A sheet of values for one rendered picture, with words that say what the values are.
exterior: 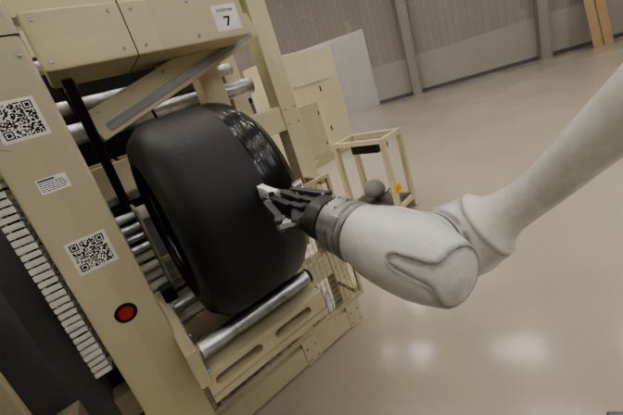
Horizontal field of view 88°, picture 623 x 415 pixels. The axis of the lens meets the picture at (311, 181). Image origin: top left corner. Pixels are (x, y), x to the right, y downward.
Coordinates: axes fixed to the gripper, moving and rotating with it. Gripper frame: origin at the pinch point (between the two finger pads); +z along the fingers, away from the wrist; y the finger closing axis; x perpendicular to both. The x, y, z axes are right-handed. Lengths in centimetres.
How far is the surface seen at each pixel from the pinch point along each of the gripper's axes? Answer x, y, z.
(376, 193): 123, -184, 151
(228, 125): -13.3, -2.0, 14.8
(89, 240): 1.4, 32.3, 22.5
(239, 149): -8.6, -0.5, 9.2
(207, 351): 34.2, 22.1, 10.1
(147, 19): -42, -4, 55
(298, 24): -96, -757, 984
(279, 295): 33.4, 0.7, 10.6
